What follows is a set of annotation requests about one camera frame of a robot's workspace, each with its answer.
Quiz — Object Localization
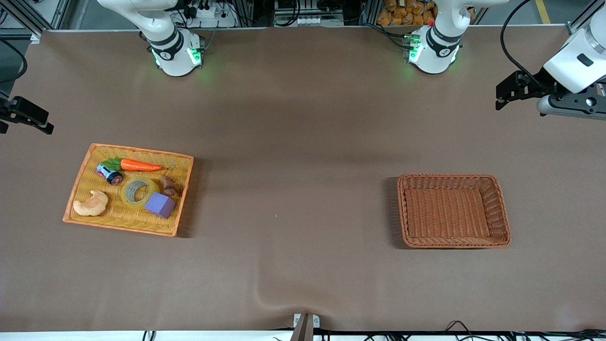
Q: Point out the aluminium frame strut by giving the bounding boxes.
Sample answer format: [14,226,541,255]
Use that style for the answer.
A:
[566,0,606,36]
[0,0,71,44]

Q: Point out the yellowish clear tape roll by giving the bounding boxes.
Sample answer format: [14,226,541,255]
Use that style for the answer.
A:
[120,178,161,209]

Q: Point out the metal table edge clamp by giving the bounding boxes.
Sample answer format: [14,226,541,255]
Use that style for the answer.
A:
[293,313,321,341]

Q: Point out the small brown figurine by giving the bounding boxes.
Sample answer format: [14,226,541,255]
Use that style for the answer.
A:
[160,175,183,197]

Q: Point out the brown wicker basket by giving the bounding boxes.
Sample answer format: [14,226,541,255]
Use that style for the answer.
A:
[397,173,512,249]

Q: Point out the purple foam block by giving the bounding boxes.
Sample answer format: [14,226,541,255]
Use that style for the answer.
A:
[144,192,176,219]

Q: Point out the bag of orange buns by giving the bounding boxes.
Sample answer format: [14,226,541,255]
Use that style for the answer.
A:
[377,0,438,27]

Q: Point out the orange toy carrot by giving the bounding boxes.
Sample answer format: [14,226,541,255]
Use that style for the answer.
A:
[102,157,164,172]

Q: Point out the white power strip black plugs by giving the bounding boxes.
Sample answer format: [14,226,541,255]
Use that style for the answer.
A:
[182,0,238,28]

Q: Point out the yellow woven tray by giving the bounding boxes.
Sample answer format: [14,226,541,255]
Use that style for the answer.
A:
[62,143,195,237]

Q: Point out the tan toy croissant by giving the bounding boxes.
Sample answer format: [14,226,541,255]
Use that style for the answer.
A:
[72,190,109,217]

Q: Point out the small blue pink can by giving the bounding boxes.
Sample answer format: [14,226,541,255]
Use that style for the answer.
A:
[96,163,124,185]

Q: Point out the brown table mat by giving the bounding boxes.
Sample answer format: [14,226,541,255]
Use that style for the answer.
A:
[0,26,606,332]

